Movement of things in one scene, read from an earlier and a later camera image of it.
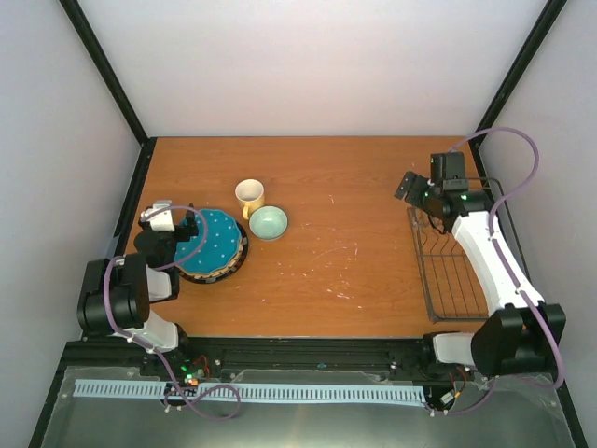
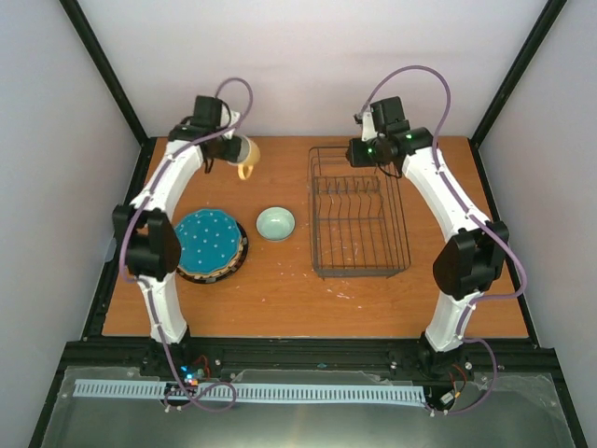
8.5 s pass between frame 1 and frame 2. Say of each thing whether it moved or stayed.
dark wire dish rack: moved
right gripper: moved
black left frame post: stayed
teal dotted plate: stayed
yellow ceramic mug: moved
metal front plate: stayed
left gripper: moved
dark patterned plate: stayed
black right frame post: stayed
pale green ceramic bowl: moved
